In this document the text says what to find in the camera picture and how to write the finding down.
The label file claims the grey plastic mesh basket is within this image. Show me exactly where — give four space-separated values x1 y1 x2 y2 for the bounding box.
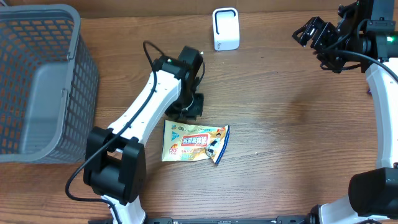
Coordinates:
1 4 100 164

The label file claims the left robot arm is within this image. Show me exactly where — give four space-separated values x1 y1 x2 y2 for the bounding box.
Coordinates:
83 46 205 223

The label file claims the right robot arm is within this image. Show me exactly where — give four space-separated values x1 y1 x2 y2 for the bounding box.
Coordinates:
292 0 397 223

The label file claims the yellow snack chip bag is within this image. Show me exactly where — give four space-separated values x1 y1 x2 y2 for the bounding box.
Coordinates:
162 120 230 164

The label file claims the left black cable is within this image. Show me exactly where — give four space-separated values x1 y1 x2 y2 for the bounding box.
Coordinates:
64 40 206 224

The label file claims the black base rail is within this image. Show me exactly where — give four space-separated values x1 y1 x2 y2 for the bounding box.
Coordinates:
143 215 308 224

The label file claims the white barcode scanner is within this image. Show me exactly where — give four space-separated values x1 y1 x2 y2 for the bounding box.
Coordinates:
212 7 240 51

